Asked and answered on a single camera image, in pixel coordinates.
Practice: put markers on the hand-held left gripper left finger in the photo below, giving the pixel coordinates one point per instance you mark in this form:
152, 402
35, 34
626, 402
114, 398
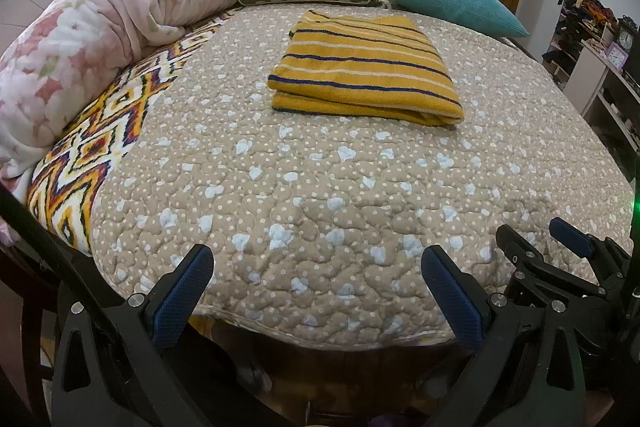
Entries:
182, 294

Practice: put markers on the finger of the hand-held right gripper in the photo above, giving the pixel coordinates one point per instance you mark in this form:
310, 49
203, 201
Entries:
570, 237
525, 252

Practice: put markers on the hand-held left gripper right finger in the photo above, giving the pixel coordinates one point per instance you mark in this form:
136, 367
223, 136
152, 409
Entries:
452, 299

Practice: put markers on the yellow striped towel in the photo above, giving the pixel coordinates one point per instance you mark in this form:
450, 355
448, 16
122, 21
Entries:
360, 67

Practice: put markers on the cluttered white shelf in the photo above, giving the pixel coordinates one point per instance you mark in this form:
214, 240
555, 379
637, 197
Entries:
595, 77

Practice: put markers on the dark red wooden chair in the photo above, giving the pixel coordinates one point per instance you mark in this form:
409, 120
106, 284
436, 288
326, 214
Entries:
30, 357

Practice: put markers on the beige quilted dotted bedspread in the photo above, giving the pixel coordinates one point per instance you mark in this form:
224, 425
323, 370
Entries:
325, 187

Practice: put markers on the zigzag patterned blanket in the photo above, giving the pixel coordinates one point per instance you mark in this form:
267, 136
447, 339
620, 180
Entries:
100, 142

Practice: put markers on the purple table clock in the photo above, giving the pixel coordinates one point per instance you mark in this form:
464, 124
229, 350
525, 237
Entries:
617, 58

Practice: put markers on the black table clock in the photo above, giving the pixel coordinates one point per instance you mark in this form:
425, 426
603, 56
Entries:
629, 37

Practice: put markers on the pink floral comforter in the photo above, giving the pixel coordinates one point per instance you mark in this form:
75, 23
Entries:
100, 32

